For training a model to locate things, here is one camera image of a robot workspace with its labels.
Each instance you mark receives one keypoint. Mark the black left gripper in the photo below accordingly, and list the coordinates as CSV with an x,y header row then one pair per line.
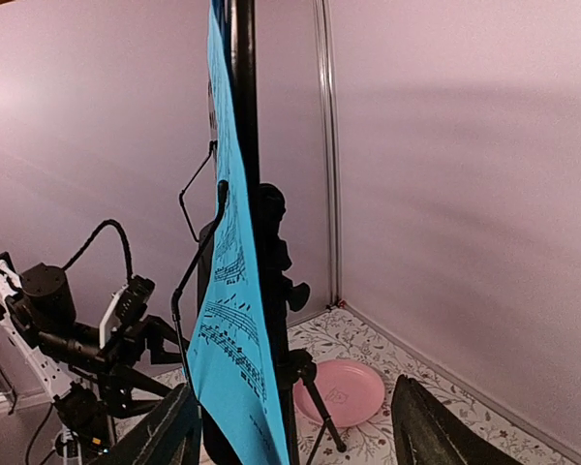
x,y
79,346

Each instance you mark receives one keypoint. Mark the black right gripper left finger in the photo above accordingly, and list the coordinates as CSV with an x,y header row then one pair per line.
x,y
169,434

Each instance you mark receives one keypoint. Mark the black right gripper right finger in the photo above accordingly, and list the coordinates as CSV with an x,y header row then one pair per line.
x,y
426,432

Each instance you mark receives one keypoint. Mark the blue sheet music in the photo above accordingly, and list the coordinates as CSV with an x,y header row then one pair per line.
x,y
229,356

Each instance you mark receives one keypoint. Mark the black music stand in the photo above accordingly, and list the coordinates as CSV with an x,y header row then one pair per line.
x,y
267,207

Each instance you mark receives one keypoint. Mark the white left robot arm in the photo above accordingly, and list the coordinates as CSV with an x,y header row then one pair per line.
x,y
88,372

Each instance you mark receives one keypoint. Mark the pink plate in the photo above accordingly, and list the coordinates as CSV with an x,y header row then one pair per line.
x,y
352,391

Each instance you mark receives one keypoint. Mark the floral patterned table mat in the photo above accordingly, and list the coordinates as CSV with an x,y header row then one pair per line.
x,y
338,334

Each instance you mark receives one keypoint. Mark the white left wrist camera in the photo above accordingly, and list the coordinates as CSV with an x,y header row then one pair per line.
x,y
126,307

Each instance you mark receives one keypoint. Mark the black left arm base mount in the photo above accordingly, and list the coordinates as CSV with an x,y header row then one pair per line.
x,y
77,436

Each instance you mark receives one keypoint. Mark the aluminium frame corner post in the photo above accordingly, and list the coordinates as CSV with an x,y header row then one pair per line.
x,y
329,118

